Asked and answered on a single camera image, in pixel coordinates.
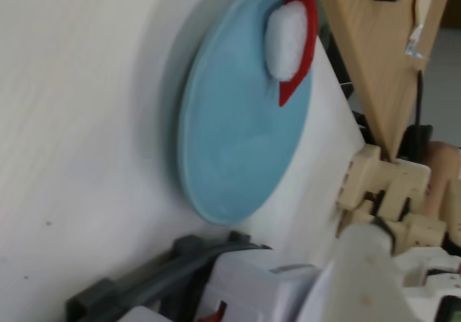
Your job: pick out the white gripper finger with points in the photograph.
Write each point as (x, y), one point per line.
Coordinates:
(360, 282)

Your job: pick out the red tuna sushi toy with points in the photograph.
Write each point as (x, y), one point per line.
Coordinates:
(288, 44)

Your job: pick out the person bare forearm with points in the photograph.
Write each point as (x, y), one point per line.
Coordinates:
(441, 178)

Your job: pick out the white Shinkansen toy locomotive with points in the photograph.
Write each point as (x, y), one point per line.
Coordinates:
(252, 286)

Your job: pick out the blue round dish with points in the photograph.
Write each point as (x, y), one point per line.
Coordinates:
(234, 138)

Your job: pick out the light wooden board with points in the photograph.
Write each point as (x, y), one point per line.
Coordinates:
(378, 48)

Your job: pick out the grey circular toy rail track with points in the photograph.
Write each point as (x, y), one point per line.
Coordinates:
(93, 300)

